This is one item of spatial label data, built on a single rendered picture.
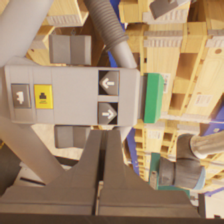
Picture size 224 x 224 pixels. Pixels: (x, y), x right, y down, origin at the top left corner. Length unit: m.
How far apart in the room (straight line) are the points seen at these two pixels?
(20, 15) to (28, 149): 0.21
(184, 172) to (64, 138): 0.95
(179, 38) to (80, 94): 0.87
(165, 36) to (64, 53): 0.84
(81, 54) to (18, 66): 0.09
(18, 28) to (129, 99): 0.19
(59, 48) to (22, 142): 0.17
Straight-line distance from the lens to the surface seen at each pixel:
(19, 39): 0.30
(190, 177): 1.15
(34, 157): 0.33
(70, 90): 0.26
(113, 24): 0.26
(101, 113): 0.25
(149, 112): 0.27
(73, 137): 0.29
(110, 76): 0.24
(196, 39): 1.07
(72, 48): 0.26
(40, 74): 0.27
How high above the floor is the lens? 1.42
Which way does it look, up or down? 15 degrees down
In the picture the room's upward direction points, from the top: 96 degrees clockwise
